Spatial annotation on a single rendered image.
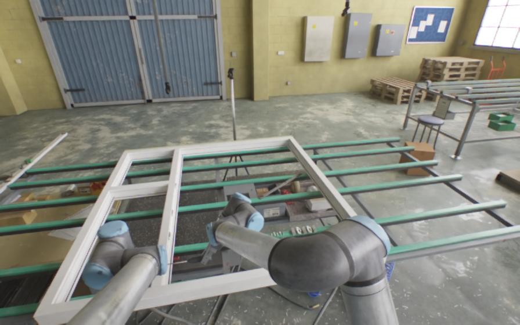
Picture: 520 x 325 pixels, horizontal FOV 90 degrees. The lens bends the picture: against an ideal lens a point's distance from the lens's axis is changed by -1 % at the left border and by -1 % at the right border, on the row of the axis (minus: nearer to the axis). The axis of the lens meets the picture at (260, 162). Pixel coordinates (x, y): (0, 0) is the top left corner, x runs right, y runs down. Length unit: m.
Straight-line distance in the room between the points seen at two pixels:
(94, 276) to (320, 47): 7.35
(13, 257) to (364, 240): 2.06
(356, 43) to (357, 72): 0.89
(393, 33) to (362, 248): 8.26
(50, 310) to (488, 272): 3.05
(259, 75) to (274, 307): 5.85
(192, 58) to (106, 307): 6.92
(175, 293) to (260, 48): 6.38
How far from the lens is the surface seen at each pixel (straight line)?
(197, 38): 7.27
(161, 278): 1.29
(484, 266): 3.15
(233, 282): 1.22
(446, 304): 2.66
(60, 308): 1.38
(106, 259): 0.94
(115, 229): 1.01
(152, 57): 7.41
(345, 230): 0.63
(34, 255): 2.20
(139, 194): 1.95
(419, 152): 4.12
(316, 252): 0.58
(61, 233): 2.28
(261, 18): 7.05
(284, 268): 0.60
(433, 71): 8.60
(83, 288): 2.32
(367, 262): 0.65
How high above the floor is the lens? 1.90
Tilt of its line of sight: 28 degrees down
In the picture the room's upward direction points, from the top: straight up
